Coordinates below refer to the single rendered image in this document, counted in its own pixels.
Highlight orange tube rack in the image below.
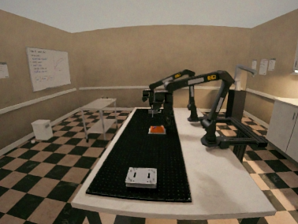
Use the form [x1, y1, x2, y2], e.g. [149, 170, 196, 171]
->
[151, 126, 164, 133]

